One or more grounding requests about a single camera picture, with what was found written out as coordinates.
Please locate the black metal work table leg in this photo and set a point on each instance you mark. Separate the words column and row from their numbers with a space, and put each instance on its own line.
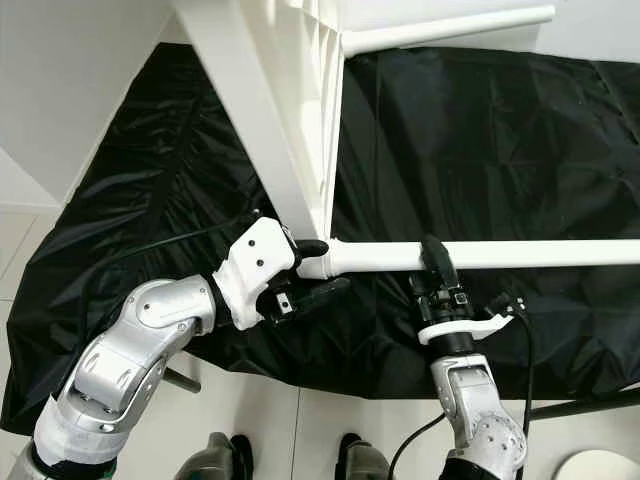
column 585, row 407
column 182, row 380

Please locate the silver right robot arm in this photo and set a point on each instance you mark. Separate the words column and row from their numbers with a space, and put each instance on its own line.
column 475, row 400

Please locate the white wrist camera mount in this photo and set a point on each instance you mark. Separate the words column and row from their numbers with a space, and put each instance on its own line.
column 450, row 332
column 260, row 262

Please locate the white round floor base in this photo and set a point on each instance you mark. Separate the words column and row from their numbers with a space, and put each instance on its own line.
column 595, row 467

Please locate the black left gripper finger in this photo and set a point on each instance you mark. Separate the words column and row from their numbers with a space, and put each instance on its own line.
column 312, row 246
column 325, row 290

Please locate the grey right robot foot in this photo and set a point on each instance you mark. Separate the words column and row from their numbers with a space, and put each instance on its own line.
column 365, row 459

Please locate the grey robot foot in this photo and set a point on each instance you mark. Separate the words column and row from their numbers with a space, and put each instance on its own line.
column 215, row 458
column 365, row 459

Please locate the white plastic children table top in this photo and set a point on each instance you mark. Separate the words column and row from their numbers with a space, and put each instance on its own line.
column 250, row 100

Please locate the white plastic table leg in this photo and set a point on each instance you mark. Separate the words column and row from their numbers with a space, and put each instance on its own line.
column 540, row 253
column 450, row 27

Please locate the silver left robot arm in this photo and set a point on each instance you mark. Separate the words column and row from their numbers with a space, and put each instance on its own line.
column 120, row 370

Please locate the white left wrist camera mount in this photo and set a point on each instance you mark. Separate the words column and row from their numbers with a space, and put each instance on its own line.
column 260, row 262

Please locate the black cloth table cover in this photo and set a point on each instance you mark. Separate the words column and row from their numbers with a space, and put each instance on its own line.
column 510, row 150

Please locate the grey left robot foot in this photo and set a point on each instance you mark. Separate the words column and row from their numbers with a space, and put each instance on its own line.
column 215, row 458

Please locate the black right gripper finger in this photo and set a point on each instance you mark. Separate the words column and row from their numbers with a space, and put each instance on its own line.
column 437, row 260

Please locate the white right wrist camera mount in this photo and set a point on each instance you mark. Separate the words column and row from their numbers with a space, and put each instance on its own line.
column 450, row 332

